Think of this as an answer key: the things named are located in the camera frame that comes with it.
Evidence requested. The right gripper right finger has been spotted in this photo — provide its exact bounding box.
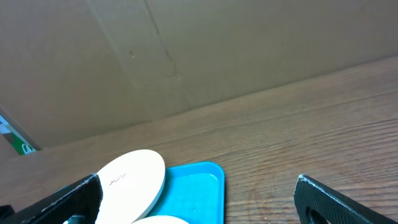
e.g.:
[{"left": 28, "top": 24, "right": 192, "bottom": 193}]
[{"left": 294, "top": 174, "right": 397, "bottom": 224}]

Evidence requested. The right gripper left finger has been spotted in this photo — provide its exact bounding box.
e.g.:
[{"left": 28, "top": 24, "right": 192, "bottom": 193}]
[{"left": 1, "top": 173, "right": 103, "bottom": 224}]

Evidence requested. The white plate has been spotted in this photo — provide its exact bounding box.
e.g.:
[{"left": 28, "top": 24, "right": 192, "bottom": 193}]
[{"left": 95, "top": 149, "right": 165, "bottom": 224}]

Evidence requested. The yellow green plate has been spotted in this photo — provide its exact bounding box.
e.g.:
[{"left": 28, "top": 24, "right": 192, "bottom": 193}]
[{"left": 132, "top": 215, "right": 188, "bottom": 224}]

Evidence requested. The teal plastic tray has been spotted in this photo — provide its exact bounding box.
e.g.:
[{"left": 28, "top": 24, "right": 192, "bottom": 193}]
[{"left": 147, "top": 161, "right": 225, "bottom": 224}]

